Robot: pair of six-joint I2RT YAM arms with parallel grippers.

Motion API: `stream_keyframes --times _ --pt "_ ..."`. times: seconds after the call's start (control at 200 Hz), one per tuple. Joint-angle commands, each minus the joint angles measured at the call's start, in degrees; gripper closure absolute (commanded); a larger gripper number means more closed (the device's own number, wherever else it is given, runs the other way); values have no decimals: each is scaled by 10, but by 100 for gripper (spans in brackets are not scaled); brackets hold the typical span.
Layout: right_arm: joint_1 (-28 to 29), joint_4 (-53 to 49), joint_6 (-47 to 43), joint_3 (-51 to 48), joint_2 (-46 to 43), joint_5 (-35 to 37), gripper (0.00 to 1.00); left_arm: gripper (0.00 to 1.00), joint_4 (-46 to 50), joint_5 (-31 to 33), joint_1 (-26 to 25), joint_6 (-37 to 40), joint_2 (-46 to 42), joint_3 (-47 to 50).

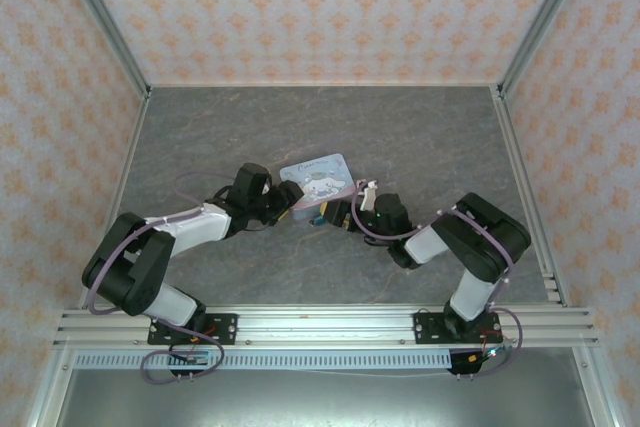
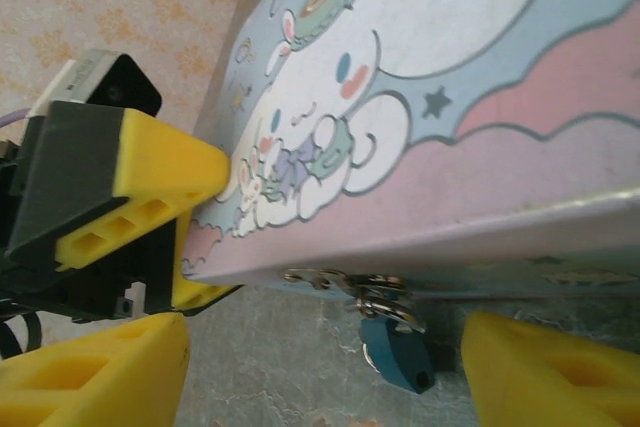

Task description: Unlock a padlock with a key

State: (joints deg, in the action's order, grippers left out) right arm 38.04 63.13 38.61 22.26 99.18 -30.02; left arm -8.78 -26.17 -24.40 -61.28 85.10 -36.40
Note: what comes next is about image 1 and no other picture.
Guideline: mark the aluminium corner post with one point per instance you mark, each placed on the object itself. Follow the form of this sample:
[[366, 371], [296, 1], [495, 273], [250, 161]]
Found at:
[[545, 12], [102, 17]]

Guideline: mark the small circuit board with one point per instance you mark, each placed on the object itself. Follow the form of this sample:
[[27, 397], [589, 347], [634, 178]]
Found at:
[[192, 359], [487, 353]]

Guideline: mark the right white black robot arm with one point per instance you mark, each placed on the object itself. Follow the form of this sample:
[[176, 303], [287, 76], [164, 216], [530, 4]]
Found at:
[[470, 292]]

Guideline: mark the cartoon print tin box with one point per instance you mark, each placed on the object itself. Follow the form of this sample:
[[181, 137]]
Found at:
[[320, 179]]

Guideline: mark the small blue padlock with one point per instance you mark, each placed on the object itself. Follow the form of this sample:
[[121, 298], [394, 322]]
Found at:
[[317, 221]]

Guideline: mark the grey metal shelf sheet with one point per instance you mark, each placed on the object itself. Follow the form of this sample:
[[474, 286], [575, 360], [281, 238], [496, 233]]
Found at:
[[310, 399]]

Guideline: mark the aluminium side rail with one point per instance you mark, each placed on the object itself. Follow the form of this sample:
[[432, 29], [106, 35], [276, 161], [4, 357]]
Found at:
[[127, 167], [527, 187]]

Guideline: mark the wide aluminium base rail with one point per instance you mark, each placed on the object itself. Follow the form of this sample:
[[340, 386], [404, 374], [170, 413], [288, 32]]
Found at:
[[320, 329]]

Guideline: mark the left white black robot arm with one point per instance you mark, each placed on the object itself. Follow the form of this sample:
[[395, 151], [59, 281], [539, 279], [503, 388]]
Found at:
[[195, 229]]

